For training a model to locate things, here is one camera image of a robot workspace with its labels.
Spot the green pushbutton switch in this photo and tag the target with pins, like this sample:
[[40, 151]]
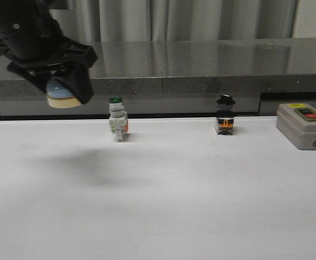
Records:
[[118, 120]]

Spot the black selector knob switch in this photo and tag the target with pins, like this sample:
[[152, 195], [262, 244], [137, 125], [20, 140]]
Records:
[[225, 116]]

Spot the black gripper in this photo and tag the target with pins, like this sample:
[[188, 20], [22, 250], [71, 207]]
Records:
[[31, 39]]

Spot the blue dome service bell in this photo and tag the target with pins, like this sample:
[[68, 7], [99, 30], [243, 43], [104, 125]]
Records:
[[59, 96]]

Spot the grey push button box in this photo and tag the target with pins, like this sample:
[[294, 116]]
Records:
[[297, 122]]

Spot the grey stone counter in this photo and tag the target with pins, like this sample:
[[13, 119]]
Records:
[[171, 79]]

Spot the grey curtain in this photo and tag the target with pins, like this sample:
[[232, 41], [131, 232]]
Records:
[[158, 21]]

